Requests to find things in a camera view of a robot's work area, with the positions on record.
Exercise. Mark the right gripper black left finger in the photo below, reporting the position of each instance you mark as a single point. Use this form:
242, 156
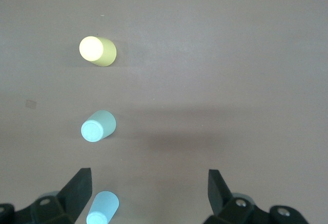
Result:
77, 195

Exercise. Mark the yellow plastic cup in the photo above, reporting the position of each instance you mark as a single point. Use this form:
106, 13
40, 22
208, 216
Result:
98, 52

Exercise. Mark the mint green plastic cup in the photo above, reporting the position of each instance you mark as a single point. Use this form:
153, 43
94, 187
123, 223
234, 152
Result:
98, 126

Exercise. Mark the brown table cover sheet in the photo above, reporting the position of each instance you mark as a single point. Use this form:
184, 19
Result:
205, 80

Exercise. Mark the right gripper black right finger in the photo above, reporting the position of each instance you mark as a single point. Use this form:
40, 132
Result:
220, 198

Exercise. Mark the light blue plastic cup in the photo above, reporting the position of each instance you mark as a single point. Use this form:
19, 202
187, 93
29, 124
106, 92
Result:
103, 208

